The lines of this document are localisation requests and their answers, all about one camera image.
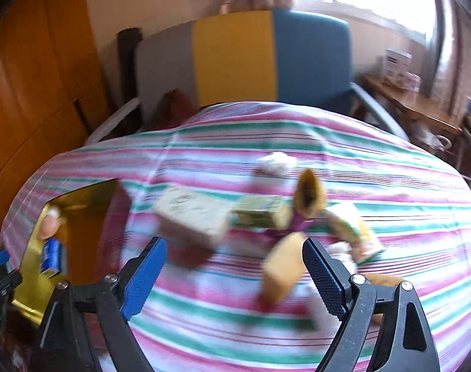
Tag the blue tissue pack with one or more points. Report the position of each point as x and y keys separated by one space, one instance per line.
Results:
x=52 y=258

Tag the yellow sponge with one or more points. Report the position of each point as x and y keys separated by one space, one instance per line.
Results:
x=282 y=268

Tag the grey yellow blue headboard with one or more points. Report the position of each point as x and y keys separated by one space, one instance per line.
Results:
x=259 y=56

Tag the white rice cracker packet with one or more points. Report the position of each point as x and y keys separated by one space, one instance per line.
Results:
x=348 y=225

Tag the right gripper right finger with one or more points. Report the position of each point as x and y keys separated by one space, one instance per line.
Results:
x=331 y=278

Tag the wooden wardrobe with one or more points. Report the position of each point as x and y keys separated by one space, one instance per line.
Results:
x=52 y=91

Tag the striped bed cover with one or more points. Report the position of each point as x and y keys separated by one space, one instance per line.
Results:
x=234 y=193

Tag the green white carton box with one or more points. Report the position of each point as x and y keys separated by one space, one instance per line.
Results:
x=262 y=211

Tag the wooden side desk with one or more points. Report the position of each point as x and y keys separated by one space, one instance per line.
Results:
x=418 y=107

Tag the white bed rail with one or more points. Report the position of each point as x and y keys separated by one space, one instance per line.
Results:
x=113 y=121

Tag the beige paper box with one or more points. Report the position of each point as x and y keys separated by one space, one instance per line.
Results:
x=192 y=217

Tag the black rolled mat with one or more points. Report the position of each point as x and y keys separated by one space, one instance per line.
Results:
x=127 y=41

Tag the white plastic bag ball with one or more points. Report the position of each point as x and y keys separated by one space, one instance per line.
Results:
x=275 y=164

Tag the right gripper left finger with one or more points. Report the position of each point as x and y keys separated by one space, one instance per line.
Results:
x=139 y=275

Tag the yellow sock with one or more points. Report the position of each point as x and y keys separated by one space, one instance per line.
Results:
x=309 y=198

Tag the gold maroon storage box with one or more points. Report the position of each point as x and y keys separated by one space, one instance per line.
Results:
x=92 y=235

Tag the peach silicone plunger toy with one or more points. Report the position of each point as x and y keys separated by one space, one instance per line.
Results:
x=50 y=224

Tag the purple snack packet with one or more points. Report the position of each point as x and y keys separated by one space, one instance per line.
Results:
x=297 y=223

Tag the brown plush pillow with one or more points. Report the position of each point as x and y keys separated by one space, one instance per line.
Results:
x=174 y=109

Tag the white box on desk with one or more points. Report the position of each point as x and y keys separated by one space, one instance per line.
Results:
x=396 y=64

